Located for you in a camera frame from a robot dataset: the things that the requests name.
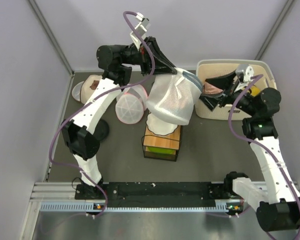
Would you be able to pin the black round lid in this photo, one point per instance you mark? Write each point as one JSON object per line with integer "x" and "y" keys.
{"x": 102, "y": 130}

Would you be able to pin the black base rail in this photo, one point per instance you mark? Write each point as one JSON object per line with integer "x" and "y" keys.
{"x": 125, "y": 190}

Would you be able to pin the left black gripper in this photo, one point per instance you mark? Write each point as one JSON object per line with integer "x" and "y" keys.
{"x": 161, "y": 64}

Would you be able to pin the pink-trimmed mesh laundry bag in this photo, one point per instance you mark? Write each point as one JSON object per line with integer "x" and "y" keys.
{"x": 131, "y": 104}

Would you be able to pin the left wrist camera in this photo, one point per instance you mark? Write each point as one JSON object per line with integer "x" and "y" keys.
{"x": 141, "y": 28}

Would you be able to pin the yellow garment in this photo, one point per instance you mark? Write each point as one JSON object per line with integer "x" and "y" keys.
{"x": 254, "y": 91}

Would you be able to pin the beige bear cap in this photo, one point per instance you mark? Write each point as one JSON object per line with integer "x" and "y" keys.
{"x": 82, "y": 91}

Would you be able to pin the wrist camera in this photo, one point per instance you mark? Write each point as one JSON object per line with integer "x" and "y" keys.
{"x": 141, "y": 28}
{"x": 244, "y": 73}

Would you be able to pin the pink garment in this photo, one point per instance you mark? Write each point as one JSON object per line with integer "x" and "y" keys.
{"x": 210, "y": 89}

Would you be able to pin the white mesh laundry bag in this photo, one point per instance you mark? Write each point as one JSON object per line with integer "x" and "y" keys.
{"x": 172, "y": 96}

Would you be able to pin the white scalloped plate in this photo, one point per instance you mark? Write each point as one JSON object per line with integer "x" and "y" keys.
{"x": 158, "y": 126}

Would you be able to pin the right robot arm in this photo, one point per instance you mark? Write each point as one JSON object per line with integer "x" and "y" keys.
{"x": 251, "y": 119}

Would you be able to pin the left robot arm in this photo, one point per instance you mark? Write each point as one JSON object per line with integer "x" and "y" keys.
{"x": 116, "y": 61}

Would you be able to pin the slotted cable duct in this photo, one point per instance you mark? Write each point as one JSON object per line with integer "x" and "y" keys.
{"x": 96, "y": 207}

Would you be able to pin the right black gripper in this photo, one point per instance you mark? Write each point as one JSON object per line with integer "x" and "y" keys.
{"x": 224, "y": 82}

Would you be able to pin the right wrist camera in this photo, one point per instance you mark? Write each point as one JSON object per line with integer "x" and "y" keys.
{"x": 244, "y": 73}

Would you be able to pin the black wire wooden rack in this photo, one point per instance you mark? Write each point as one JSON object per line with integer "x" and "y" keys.
{"x": 170, "y": 141}

